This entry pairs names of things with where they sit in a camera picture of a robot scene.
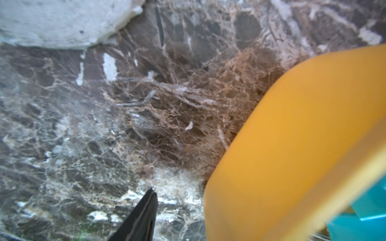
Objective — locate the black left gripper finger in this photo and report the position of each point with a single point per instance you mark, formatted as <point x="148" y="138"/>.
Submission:
<point x="140" y="224"/>

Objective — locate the teal binder clip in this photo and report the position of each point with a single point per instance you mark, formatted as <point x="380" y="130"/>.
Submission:
<point x="368" y="222"/>

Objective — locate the white tape roll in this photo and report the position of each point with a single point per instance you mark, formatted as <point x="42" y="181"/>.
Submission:
<point x="64" y="24"/>

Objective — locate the yellow plastic storage box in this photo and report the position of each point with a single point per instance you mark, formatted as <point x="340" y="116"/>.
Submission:
<point x="314" y="145"/>

